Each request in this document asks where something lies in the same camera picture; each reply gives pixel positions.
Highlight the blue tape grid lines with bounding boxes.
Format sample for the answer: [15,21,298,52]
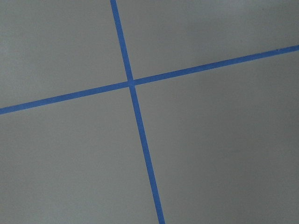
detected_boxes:
[0,0,299,224]

